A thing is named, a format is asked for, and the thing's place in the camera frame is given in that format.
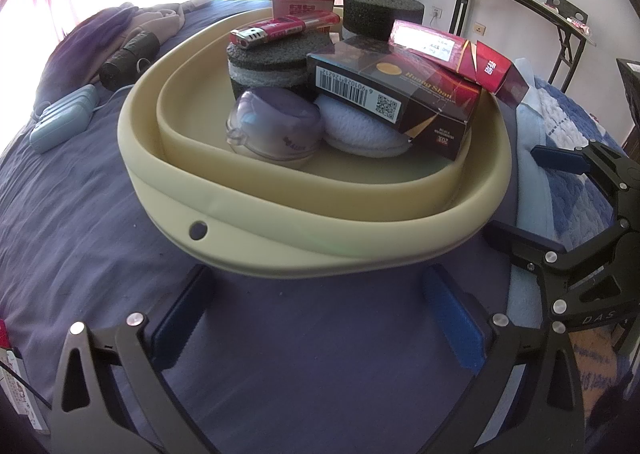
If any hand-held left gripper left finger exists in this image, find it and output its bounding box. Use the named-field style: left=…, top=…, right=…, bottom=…
left=50, top=264, right=221, bottom=454

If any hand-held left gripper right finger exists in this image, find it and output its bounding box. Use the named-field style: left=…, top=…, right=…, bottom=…
left=421, top=265, right=586, bottom=454

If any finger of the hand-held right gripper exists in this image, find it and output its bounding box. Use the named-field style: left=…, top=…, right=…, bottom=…
left=482, top=221, right=631, bottom=281
left=531, top=141, right=640, bottom=195

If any yellow plastic basin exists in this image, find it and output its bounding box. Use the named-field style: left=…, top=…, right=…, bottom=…
left=116, top=8, right=513, bottom=279

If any large red carton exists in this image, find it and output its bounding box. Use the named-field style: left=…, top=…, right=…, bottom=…
left=389, top=20, right=531, bottom=108

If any black box gold print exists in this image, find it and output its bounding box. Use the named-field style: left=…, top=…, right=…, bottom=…
left=306, top=38, right=482, bottom=162

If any round white pad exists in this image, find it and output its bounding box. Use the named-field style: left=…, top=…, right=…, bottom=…
left=315, top=94, right=415, bottom=159

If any thick black foam disc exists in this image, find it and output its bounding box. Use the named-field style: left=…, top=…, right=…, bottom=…
left=341, top=0, right=426, bottom=42

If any black foam disc grey band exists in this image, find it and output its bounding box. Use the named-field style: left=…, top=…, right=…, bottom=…
left=226, top=30, right=336, bottom=102

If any red lighter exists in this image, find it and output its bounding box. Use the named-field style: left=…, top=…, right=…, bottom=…
left=230, top=11, right=341, bottom=49

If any blue white checked blanket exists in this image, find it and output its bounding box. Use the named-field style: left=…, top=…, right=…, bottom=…
left=505, top=56, right=640, bottom=335

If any dark blue bed sheet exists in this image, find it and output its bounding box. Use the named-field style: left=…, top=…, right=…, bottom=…
left=0, top=0, right=521, bottom=454

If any black chair back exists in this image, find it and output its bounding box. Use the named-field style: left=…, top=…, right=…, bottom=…
left=546, top=0, right=590, bottom=27

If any white labelled box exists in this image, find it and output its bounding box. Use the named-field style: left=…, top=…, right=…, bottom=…
left=0, top=319, right=51, bottom=435

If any light blue power strip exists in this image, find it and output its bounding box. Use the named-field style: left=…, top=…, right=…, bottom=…
left=30, top=84, right=99, bottom=152

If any black bag roll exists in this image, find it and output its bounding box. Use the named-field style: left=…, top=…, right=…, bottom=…
left=98, top=31, right=162, bottom=89

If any purple cloth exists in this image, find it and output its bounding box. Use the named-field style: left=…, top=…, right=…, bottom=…
left=35, top=6, right=146, bottom=109

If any beige cloth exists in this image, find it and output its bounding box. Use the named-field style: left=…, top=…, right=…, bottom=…
left=125, top=0, right=216, bottom=42

